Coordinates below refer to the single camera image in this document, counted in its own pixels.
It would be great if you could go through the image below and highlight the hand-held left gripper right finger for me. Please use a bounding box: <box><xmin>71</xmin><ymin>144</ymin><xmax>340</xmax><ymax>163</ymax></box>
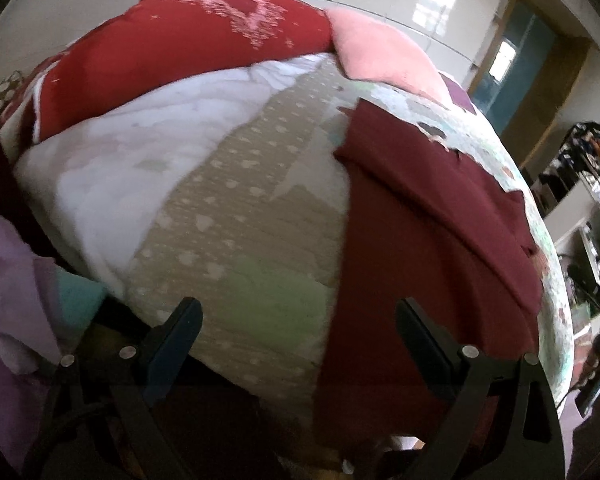
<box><xmin>340</xmin><ymin>297</ymin><xmax>567</xmax><ymax>480</ymax></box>

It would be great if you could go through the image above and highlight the patterned beige quilt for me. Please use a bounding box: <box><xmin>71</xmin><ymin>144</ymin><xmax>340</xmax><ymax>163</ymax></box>
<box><xmin>14</xmin><ymin>53</ymin><xmax>575</xmax><ymax>418</ymax></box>

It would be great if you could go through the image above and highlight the wooden door frame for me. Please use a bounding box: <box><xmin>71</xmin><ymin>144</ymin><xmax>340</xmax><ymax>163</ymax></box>
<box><xmin>469</xmin><ymin>0</ymin><xmax>592</xmax><ymax>171</ymax></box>

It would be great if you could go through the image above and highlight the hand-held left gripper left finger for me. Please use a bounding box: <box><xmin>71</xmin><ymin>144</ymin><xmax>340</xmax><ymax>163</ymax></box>
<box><xmin>23</xmin><ymin>296</ymin><xmax>204</xmax><ymax>480</ymax></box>

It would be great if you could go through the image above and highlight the teal cloth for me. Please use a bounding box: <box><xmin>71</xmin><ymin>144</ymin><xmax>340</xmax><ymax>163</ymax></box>
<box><xmin>55</xmin><ymin>266</ymin><xmax>108</xmax><ymax>333</ymax></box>

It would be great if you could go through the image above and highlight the pink cloth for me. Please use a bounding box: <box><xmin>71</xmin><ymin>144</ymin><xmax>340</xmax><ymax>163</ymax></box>
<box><xmin>325</xmin><ymin>6</ymin><xmax>453</xmax><ymax>102</ymax></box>

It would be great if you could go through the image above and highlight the dark red small garment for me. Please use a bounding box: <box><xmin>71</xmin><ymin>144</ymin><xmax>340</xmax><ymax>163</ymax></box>
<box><xmin>312</xmin><ymin>99</ymin><xmax>543</xmax><ymax>448</ymax></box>

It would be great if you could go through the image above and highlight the red patterned blanket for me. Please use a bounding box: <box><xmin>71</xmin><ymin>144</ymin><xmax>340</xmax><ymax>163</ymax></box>
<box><xmin>0</xmin><ymin>0</ymin><xmax>337</xmax><ymax>143</ymax></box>

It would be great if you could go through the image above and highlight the purple cloth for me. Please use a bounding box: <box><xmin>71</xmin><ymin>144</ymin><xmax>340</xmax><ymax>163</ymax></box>
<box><xmin>0</xmin><ymin>195</ymin><xmax>63</xmax><ymax>468</ymax></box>

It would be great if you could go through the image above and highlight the cluttered shelf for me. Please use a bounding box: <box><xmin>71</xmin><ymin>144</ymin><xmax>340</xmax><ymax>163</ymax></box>
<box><xmin>522</xmin><ymin>121</ymin><xmax>600</xmax><ymax>411</ymax></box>

